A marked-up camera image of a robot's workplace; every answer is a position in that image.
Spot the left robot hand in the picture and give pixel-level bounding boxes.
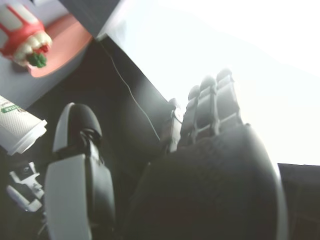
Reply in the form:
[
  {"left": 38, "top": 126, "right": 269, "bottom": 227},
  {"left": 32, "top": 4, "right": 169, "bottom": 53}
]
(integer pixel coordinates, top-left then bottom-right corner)
[{"left": 44, "top": 67, "right": 291, "bottom": 240}]

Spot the white paper cup with lid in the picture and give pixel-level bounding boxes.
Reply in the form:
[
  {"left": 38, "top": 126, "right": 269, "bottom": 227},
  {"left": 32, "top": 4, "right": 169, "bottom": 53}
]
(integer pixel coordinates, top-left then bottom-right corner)
[{"left": 0, "top": 96, "right": 48, "bottom": 156}]

